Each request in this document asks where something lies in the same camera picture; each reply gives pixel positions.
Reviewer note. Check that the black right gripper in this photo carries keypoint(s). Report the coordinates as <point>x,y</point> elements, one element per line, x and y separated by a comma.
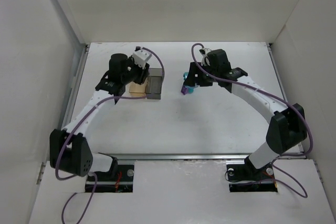
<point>197,76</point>

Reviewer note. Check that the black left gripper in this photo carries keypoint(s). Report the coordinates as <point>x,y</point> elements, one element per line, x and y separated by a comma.
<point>143,74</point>

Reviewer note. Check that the teal lego brick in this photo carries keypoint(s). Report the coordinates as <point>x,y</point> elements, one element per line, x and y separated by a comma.
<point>191,89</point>

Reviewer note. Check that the purple lego brick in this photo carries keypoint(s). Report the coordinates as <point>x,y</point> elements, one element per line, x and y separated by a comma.
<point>184,90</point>

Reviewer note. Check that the round teal printed lego tile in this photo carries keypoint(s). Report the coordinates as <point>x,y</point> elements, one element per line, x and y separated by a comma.
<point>185,76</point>

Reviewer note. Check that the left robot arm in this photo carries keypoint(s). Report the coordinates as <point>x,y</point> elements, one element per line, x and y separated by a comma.
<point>69,148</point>

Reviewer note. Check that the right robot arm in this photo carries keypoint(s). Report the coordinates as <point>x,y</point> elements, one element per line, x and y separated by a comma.
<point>286,127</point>

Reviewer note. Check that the smoky grey transparent container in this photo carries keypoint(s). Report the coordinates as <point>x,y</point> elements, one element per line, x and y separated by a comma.
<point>153,87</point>

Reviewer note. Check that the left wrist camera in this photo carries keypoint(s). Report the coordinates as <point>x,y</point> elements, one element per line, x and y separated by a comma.
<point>141,57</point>

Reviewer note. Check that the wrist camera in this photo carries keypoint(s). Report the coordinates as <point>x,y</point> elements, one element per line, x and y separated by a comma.
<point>141,57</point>
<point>205,60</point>

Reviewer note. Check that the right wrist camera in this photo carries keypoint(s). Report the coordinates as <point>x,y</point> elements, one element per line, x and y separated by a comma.
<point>205,60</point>

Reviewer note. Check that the left aluminium rail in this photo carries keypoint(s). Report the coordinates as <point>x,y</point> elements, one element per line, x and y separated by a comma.
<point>66,103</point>

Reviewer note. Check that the aluminium table edge rail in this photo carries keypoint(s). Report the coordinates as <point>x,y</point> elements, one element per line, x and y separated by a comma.
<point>286,74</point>

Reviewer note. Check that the front aluminium rail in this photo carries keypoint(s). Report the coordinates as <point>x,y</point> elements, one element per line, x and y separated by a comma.
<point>178,157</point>

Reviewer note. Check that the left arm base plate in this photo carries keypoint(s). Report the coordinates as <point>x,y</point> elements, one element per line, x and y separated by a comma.
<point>121,182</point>

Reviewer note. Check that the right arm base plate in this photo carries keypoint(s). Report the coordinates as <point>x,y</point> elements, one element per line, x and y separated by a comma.
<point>245,179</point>

